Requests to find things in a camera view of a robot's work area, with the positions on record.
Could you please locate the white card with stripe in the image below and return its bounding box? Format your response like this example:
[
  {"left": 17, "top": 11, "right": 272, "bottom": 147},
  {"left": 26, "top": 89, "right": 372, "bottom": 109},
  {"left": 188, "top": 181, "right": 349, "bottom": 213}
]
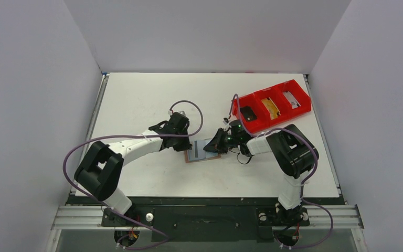
[{"left": 193, "top": 139, "right": 213, "bottom": 160}]

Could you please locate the brown leather card holder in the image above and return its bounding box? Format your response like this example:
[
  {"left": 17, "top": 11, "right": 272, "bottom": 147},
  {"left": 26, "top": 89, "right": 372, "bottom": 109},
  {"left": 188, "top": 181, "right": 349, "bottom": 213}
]
[{"left": 184, "top": 139, "right": 221, "bottom": 163}]

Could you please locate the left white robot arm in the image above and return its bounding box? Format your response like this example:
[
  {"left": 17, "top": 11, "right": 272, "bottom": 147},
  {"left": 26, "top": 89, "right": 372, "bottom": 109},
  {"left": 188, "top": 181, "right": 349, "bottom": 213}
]
[{"left": 74, "top": 112, "right": 192, "bottom": 226}]

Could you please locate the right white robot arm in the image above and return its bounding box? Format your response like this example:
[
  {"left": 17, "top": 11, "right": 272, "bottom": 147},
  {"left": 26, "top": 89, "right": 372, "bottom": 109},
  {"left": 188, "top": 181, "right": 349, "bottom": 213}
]
[{"left": 204, "top": 120, "right": 319, "bottom": 224}]

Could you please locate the black card in bin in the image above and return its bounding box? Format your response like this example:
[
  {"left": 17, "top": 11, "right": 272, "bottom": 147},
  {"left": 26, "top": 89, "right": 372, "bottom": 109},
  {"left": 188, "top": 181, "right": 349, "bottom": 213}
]
[{"left": 240, "top": 106, "right": 258, "bottom": 122}]

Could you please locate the yellow card in bin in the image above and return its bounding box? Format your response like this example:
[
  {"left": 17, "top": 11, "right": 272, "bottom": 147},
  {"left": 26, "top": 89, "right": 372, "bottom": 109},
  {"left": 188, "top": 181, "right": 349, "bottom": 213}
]
[{"left": 261, "top": 97, "right": 280, "bottom": 120}]

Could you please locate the white card in bin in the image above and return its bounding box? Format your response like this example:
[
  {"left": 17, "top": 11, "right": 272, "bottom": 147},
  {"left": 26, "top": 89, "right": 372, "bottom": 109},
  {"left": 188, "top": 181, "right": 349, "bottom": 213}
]
[{"left": 283, "top": 91, "right": 301, "bottom": 109}]

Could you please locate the red three-compartment bin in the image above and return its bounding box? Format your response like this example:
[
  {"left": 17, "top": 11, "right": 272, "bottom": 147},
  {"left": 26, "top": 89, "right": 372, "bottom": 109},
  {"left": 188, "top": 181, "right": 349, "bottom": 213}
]
[{"left": 232, "top": 79, "right": 312, "bottom": 133}]

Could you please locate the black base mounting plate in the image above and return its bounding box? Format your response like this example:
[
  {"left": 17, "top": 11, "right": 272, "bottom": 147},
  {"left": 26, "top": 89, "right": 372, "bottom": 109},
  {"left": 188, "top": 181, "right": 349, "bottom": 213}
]
[{"left": 101, "top": 194, "right": 310, "bottom": 243}]

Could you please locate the aluminium frame rail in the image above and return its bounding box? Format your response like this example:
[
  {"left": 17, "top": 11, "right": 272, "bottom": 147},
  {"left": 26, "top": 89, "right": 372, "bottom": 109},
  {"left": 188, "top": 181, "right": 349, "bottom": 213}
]
[{"left": 51, "top": 205, "right": 364, "bottom": 230}]

